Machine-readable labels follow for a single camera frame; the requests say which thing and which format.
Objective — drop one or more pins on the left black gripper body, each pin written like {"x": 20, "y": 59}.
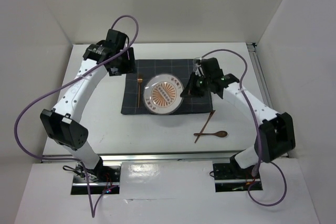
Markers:
{"x": 123, "y": 56}

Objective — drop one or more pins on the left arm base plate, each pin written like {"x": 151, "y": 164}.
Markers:
{"x": 110, "y": 183}

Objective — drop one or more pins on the copper knife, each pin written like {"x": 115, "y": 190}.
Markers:
{"x": 204, "y": 126}

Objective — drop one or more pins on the small clear glass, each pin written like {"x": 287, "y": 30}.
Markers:
{"x": 196, "y": 64}

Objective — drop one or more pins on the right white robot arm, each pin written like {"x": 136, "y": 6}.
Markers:
{"x": 275, "y": 132}

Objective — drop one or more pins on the aluminium frame rail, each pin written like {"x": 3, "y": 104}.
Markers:
{"x": 264, "y": 93}

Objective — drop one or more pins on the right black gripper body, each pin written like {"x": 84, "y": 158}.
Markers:
{"x": 202, "y": 81}

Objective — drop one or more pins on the copper fork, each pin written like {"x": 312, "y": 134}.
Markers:
{"x": 139, "y": 82}

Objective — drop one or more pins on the dark grey checked cloth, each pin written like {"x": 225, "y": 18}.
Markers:
{"x": 149, "y": 68}

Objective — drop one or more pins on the patterned ceramic plate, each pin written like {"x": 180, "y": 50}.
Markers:
{"x": 162, "y": 94}

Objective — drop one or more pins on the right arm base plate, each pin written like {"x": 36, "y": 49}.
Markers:
{"x": 229, "y": 179}

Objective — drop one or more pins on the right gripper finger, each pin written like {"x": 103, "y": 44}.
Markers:
{"x": 189, "y": 90}
{"x": 198, "y": 91}

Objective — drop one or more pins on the brown wooden spoon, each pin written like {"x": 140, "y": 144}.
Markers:
{"x": 218, "y": 134}

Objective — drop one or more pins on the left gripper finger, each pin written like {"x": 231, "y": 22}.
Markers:
{"x": 118, "y": 69}
{"x": 131, "y": 58}

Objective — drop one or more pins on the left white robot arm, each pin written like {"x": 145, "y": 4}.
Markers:
{"x": 62, "y": 122}

